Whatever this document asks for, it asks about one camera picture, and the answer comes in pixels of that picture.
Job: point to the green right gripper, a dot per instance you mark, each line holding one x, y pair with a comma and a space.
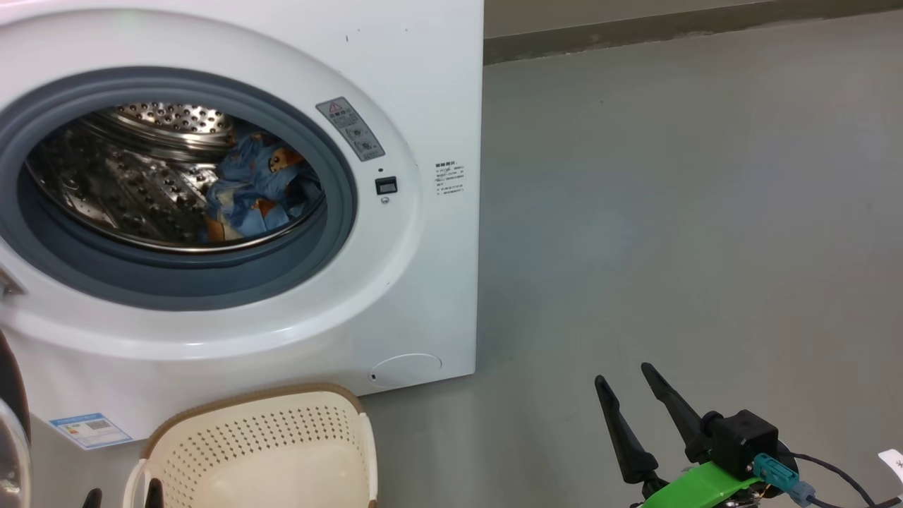
698, 487

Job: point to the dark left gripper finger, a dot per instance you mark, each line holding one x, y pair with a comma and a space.
92, 499
154, 495

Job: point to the black round glass washer door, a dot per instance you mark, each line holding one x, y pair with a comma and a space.
10, 423

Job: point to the blue cartoon print garment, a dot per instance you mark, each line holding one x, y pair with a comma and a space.
261, 183

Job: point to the white front-load washing machine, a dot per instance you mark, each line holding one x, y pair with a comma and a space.
423, 282

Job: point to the steel perforated washer drum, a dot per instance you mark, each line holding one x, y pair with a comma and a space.
120, 183

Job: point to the black door latch socket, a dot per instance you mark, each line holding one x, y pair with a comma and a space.
386, 185

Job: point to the blue energy label sticker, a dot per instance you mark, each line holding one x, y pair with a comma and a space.
92, 431

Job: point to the cream perforated laundry basket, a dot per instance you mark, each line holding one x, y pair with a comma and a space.
282, 451

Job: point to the round white filter cover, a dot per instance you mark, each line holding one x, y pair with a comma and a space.
407, 370

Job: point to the grey warning sticker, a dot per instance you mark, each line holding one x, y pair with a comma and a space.
350, 129

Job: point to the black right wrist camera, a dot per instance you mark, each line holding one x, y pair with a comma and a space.
744, 441

